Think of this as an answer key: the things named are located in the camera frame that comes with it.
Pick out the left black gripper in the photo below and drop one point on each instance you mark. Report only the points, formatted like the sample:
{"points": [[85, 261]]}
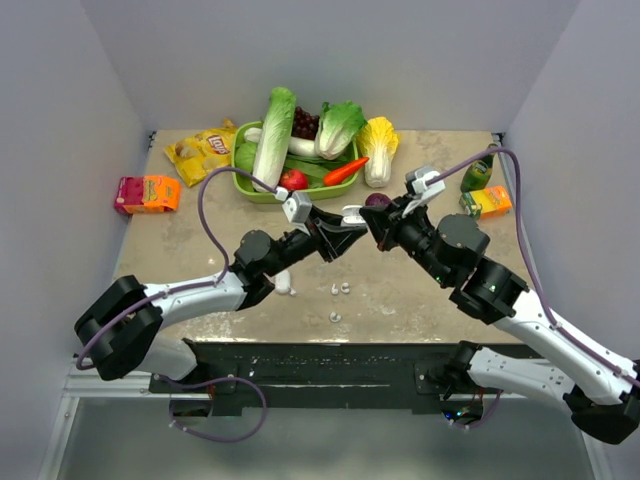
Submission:
{"points": [[333, 243]]}

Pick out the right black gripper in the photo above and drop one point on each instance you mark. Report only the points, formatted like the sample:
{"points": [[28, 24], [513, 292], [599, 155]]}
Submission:
{"points": [[385, 222]]}

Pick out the white gold-rimmed charging case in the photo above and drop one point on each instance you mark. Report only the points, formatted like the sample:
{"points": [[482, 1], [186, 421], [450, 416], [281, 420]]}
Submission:
{"points": [[351, 215]]}

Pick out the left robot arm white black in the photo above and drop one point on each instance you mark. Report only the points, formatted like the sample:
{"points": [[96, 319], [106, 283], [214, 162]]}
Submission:
{"points": [[119, 332]]}

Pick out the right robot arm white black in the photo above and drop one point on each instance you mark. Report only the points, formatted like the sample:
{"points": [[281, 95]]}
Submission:
{"points": [[598, 388]]}

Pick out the closed white charging case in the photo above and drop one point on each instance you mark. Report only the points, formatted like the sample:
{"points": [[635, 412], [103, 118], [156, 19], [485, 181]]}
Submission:
{"points": [[283, 283]]}

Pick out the purple onion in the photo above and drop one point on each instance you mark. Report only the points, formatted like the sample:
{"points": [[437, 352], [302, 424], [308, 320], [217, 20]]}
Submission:
{"points": [[377, 199]]}

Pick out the orange carrot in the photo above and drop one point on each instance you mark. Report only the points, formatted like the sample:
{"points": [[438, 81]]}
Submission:
{"points": [[338, 176]]}

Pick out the red apple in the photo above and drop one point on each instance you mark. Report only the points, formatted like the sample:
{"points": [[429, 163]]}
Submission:
{"points": [[294, 180]]}

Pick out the green leafy vegetable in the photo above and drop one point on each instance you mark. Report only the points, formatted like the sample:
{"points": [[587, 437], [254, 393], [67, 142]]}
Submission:
{"points": [[315, 169]]}

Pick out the yellow cabbage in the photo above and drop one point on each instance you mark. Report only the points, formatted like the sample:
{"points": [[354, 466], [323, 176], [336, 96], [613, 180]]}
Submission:
{"points": [[378, 141]]}

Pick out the white radish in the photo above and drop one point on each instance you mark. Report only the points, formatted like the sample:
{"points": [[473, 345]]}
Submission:
{"points": [[297, 146]]}

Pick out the green lettuce head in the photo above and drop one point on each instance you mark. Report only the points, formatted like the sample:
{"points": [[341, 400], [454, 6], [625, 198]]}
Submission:
{"points": [[338, 125]]}

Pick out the dark purple grapes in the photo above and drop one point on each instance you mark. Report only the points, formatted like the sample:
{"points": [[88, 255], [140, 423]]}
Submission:
{"points": [[305, 125]]}

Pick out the green glass bottle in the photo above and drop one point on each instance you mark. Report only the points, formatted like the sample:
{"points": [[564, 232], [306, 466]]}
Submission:
{"points": [[478, 174]]}

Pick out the long napa cabbage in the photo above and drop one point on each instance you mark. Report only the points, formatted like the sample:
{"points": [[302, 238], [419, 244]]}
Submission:
{"points": [[274, 140]]}

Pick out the orange green juice carton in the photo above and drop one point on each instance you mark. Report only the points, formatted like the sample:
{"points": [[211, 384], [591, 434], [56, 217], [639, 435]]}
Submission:
{"points": [[487, 203]]}

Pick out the green round vegetable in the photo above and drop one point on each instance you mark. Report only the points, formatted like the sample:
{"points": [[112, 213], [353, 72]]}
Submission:
{"points": [[245, 156]]}

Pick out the yellow Lays chips bag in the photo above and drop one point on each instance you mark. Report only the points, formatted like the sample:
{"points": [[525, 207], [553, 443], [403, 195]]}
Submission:
{"points": [[196, 156]]}

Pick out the pink orange snack box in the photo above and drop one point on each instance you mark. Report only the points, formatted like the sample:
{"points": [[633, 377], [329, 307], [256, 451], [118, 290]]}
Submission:
{"points": [[147, 194]]}

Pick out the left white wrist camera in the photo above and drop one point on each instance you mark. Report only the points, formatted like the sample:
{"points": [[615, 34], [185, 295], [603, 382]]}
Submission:
{"points": [[296, 206]]}

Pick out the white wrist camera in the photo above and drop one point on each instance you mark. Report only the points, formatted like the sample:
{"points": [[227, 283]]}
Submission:
{"points": [[296, 206], [422, 185]]}

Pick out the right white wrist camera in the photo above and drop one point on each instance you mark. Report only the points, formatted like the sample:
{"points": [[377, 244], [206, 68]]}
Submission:
{"points": [[422, 185]]}

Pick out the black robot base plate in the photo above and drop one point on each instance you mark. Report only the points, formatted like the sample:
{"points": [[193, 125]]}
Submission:
{"points": [[401, 376]]}

